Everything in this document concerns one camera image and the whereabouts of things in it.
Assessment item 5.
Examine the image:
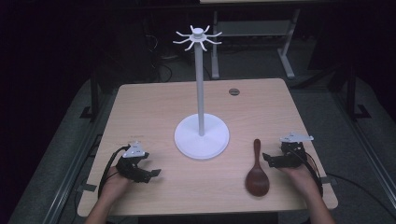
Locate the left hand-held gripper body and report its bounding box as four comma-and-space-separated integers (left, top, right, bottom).
115, 141, 150, 184

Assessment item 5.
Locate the dark wooden spoon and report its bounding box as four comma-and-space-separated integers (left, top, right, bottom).
244, 138, 271, 198

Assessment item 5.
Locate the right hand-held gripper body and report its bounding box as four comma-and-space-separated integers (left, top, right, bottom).
274, 132, 315, 169

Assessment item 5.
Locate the white frame desk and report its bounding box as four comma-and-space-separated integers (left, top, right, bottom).
199, 0, 304, 80

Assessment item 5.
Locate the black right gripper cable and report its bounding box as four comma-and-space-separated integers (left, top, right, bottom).
288, 148, 325, 198

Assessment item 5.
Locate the person's right hand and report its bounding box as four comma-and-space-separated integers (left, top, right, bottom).
280, 162, 322, 202

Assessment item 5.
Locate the black metal stand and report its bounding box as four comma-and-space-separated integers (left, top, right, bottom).
78, 70, 101, 122
344, 63, 372, 121

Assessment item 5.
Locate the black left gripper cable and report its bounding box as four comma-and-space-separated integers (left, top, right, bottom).
97, 144, 131, 200

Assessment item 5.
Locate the person's left hand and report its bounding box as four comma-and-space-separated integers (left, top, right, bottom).
101, 165, 134, 201

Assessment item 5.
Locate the black floor cable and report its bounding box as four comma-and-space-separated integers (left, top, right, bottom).
325, 172, 396, 219

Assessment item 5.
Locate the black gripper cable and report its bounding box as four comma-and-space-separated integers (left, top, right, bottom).
97, 144, 131, 200
288, 148, 325, 198

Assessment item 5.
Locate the grey tape strip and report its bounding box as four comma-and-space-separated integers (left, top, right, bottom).
320, 175, 338, 185
79, 183, 98, 193

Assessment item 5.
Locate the white hook stand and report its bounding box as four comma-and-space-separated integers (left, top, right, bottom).
172, 24, 231, 161

